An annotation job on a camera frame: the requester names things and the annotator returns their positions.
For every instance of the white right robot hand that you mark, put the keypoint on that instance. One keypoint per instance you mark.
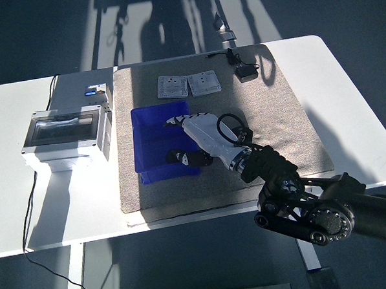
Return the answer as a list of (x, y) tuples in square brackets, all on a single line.
[(205, 134)]

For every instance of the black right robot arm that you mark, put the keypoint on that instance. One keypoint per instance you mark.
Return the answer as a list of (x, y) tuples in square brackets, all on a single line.
[(271, 163)]

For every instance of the blue plastic box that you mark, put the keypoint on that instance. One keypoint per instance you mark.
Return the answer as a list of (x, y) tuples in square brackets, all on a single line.
[(150, 137)]

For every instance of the white socket plate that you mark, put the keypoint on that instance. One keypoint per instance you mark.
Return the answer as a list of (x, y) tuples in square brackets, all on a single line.
[(172, 86), (204, 83)]

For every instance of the black power adapter plug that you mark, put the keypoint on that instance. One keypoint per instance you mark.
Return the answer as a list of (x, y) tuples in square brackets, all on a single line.
[(246, 73)]

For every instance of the grey-brown mat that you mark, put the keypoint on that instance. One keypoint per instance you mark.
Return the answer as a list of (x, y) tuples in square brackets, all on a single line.
[(275, 114)]

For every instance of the grey breaker with blue label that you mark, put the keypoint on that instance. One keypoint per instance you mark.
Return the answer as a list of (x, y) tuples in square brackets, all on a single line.
[(100, 90)]

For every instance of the white table leg blue end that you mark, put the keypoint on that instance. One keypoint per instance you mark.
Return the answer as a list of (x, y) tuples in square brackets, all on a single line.
[(310, 258)]

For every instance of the grey table foot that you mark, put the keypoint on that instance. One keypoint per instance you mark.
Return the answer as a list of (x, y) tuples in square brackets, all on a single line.
[(323, 281)]

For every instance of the white enclosure with clear lid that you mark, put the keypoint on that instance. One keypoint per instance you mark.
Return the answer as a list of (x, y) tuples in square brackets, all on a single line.
[(62, 128)]

